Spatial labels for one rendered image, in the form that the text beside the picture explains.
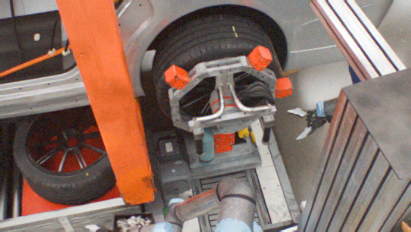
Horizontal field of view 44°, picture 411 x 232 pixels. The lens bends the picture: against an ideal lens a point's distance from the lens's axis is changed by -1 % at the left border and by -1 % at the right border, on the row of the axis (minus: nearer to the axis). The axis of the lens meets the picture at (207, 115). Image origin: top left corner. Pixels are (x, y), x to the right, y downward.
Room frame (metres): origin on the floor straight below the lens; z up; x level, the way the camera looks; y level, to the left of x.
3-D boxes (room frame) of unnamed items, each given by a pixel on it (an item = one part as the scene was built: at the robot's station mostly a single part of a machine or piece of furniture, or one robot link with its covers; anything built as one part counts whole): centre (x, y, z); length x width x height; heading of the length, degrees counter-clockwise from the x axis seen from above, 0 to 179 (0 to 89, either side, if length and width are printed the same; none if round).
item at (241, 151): (1.76, -0.05, 0.32); 0.40 x 0.30 x 0.28; 100
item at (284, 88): (1.66, -0.39, 0.85); 0.09 x 0.08 x 0.07; 100
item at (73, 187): (1.64, 0.80, 0.39); 0.66 x 0.66 x 0.24
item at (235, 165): (1.76, -0.06, 0.13); 0.50 x 0.36 x 0.10; 100
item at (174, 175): (1.57, 0.23, 0.26); 0.42 x 0.18 x 0.35; 10
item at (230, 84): (1.49, -0.20, 1.03); 0.19 x 0.18 x 0.11; 10
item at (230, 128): (1.53, -0.10, 0.85); 0.21 x 0.14 x 0.14; 10
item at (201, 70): (1.60, -0.08, 0.85); 0.54 x 0.07 x 0.54; 100
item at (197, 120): (1.46, -0.01, 1.03); 0.19 x 0.18 x 0.11; 10
